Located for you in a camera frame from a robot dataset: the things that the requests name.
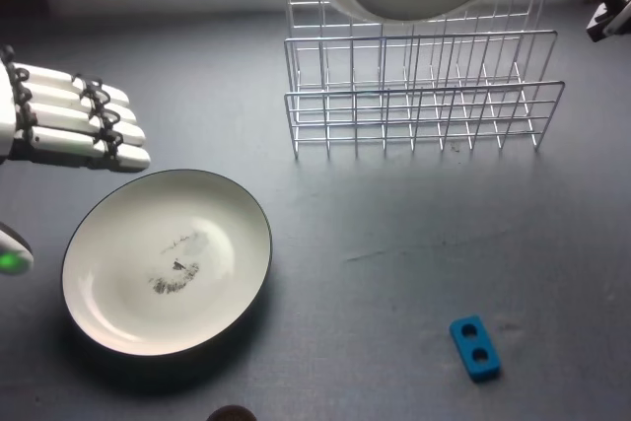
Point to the blue block with two holes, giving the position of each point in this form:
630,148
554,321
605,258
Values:
473,342

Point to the small brown round object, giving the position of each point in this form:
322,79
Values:
231,413

